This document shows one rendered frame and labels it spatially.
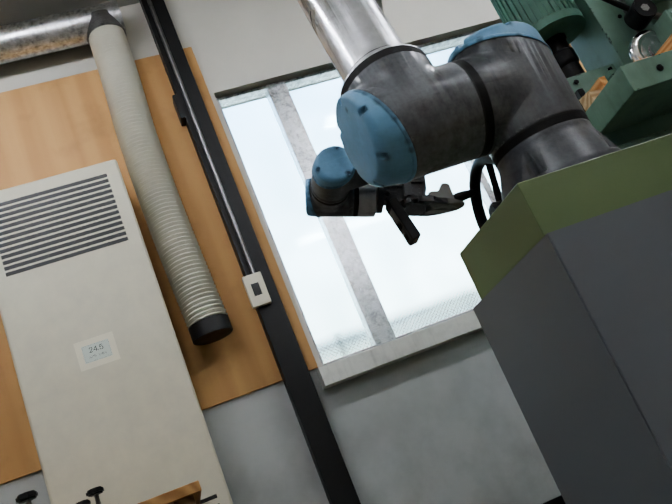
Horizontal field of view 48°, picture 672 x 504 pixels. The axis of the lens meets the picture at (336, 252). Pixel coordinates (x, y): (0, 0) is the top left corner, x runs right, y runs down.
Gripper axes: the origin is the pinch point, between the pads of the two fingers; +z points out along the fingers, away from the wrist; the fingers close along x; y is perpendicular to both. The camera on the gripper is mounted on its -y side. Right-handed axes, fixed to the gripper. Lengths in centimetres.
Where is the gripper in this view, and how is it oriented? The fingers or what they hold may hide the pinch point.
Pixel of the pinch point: (459, 207)
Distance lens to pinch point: 183.5
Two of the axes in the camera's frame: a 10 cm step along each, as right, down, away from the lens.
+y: -0.3, -9.3, 3.5
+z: 10.0, 0.0, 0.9
